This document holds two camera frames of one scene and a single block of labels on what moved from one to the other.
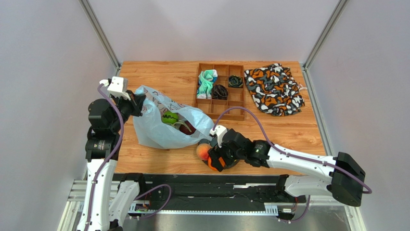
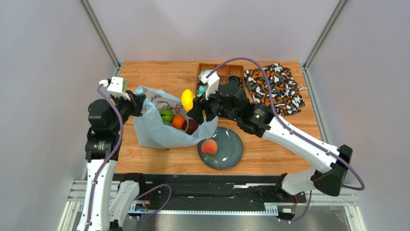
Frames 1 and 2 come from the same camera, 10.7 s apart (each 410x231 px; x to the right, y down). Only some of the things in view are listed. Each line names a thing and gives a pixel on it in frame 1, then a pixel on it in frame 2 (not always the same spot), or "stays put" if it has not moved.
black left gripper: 136,107 stays put
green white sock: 207,78 stays put
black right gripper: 216,153 -> 198,109
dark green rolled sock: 235,81 stays put
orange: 220,159 -> 178,121
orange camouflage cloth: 274,90 stays put
